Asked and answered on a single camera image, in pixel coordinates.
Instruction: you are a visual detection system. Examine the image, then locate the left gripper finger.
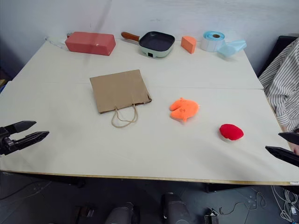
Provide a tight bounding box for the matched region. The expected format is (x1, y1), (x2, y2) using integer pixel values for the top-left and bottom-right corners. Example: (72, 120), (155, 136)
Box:
(4, 120), (37, 134)
(14, 131), (50, 150)

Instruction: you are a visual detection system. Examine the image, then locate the black table frame bar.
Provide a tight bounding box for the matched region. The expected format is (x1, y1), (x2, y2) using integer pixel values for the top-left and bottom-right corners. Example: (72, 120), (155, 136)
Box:
(0, 171), (86, 189)
(205, 182), (273, 193)

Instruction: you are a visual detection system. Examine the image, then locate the orange plush toy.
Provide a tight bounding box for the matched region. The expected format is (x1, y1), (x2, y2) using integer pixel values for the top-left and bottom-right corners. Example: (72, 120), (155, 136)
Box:
(169, 97), (201, 123)

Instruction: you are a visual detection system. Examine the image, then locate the clear plastic wrapper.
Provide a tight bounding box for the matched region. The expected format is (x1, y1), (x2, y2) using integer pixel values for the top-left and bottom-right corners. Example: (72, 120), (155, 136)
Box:
(45, 36), (67, 49)

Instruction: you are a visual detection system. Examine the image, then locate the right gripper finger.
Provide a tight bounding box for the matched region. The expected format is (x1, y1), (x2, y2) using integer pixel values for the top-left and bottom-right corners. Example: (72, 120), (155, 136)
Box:
(265, 146), (299, 168)
(278, 132), (299, 143)

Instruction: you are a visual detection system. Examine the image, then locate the orange foam wedge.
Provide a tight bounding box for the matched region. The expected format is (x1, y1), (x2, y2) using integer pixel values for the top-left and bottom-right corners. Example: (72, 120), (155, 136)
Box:
(181, 35), (197, 55)

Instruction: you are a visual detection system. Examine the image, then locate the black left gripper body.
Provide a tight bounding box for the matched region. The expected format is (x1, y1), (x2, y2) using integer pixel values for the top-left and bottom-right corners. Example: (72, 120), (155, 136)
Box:
(0, 126), (20, 156)

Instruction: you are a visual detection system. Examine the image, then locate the light blue plastic container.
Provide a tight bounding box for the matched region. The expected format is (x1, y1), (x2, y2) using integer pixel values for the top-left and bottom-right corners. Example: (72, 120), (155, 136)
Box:
(216, 39), (247, 59)

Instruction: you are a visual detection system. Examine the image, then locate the thin black floor cable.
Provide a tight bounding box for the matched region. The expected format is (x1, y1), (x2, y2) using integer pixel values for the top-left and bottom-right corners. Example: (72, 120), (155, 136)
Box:
(219, 190), (266, 216)

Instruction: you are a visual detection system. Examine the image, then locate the red rectangular box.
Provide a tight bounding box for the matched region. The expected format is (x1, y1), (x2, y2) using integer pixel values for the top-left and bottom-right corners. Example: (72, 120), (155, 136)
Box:
(64, 31), (117, 56)

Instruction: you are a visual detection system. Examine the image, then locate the mint green electric frying pan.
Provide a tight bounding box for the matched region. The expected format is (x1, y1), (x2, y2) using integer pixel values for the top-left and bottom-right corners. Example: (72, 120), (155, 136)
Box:
(121, 31), (176, 59)

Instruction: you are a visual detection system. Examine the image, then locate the person in striped shirt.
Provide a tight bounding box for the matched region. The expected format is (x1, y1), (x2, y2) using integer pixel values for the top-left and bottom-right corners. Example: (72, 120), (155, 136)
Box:
(258, 37), (299, 155)

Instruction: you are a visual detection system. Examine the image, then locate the brown paper bag with handles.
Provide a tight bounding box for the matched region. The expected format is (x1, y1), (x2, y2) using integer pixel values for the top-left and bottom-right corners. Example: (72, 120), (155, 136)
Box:
(89, 69), (153, 128)

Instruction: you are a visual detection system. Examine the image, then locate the small black floor device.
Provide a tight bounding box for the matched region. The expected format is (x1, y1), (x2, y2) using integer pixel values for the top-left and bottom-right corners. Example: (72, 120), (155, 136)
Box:
(204, 208), (220, 224)

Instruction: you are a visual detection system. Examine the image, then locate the dark rounded robot leg shape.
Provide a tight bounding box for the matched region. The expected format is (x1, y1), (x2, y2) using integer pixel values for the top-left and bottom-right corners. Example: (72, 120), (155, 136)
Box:
(161, 192), (192, 224)
(104, 202), (141, 224)

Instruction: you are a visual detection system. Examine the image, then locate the red and white plush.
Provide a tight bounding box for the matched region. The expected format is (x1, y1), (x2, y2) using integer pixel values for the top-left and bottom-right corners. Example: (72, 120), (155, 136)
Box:
(219, 123), (244, 141)

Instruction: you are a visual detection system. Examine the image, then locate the white cable bundle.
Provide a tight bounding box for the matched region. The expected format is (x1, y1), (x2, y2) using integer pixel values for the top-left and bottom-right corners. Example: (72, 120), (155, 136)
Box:
(270, 185), (299, 224)

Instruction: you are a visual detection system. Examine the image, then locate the white label roll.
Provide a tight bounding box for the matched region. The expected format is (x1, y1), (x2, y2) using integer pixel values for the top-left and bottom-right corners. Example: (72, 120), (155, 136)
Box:
(201, 30), (226, 53)

